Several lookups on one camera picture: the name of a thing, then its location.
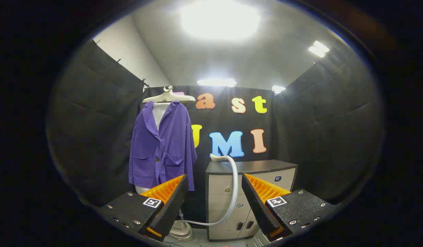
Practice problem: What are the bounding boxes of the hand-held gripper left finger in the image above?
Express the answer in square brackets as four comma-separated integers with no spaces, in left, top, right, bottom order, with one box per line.
[100,174,189,242]

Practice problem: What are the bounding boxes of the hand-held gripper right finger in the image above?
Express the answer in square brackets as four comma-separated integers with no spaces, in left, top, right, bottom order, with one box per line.
[241,173,335,242]

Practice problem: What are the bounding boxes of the garment steamer base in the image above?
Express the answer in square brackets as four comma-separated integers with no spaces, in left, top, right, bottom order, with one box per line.
[169,220,195,242]

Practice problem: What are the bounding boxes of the purple corduroy jacket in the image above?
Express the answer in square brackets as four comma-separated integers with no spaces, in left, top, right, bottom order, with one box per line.
[128,101,197,191]

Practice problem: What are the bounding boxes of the white clothes hanger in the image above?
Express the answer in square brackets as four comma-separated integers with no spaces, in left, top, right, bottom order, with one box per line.
[142,86,196,103]

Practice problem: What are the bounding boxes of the grey cabinet with dark top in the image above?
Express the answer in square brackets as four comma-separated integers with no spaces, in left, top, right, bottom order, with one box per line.
[205,160,298,242]

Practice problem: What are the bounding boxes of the double ceiling light strip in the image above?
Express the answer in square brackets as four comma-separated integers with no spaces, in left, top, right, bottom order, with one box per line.
[308,40,330,58]

